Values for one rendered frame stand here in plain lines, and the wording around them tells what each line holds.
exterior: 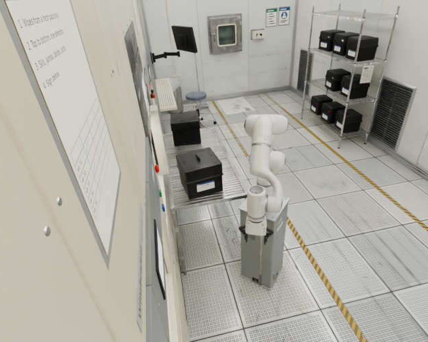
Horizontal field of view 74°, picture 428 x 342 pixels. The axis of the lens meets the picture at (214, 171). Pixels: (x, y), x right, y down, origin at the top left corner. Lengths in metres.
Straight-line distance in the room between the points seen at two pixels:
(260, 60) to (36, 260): 6.42
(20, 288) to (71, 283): 0.08
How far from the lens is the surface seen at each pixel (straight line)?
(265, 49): 6.55
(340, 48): 4.58
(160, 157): 2.21
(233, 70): 6.41
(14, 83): 0.25
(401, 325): 2.63
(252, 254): 2.31
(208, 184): 2.12
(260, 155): 1.30
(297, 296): 2.53
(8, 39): 0.27
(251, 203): 1.28
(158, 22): 6.05
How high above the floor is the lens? 2.08
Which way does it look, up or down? 33 degrees down
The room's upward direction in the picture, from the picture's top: 5 degrees counter-clockwise
